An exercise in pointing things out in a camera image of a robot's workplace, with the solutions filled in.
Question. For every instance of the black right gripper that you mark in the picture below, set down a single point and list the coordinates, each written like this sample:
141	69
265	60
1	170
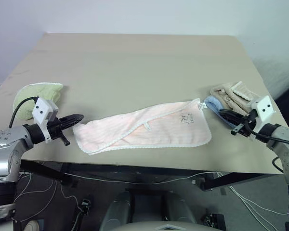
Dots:
244	126

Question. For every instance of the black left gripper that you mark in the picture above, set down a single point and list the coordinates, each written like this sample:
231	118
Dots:
55	130

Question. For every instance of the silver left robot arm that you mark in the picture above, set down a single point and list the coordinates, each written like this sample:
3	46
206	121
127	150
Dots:
4	140

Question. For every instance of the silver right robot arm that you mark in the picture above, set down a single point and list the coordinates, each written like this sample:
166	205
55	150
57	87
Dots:
283	138

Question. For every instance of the blue towel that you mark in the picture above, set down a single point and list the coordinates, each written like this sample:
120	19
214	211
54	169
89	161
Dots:
215	103

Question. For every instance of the beige towel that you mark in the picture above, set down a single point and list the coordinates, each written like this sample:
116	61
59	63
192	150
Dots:
231	95

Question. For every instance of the light green towel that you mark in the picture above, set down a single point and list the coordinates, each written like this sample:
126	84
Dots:
42	95

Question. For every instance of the pink towel with white trim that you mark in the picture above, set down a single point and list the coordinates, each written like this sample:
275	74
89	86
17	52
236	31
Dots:
144	127

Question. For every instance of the small black floor clamp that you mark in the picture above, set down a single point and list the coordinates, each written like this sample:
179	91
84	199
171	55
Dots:
84	204

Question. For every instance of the grey rounded shape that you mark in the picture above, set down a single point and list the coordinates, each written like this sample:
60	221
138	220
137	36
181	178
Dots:
116	209
179	208

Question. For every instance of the black floor device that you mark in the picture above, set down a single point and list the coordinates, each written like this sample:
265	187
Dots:
213	220

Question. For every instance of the beige round floor object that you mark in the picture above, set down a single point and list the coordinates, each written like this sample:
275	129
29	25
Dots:
32	226

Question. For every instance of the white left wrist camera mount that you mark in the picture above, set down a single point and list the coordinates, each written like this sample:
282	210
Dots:
42	108

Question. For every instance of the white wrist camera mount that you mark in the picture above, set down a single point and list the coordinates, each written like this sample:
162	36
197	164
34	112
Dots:
42	108
265	108

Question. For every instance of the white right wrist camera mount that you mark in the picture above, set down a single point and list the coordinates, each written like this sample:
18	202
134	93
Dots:
265	108

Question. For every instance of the black table frame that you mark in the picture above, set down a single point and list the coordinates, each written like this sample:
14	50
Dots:
125	172

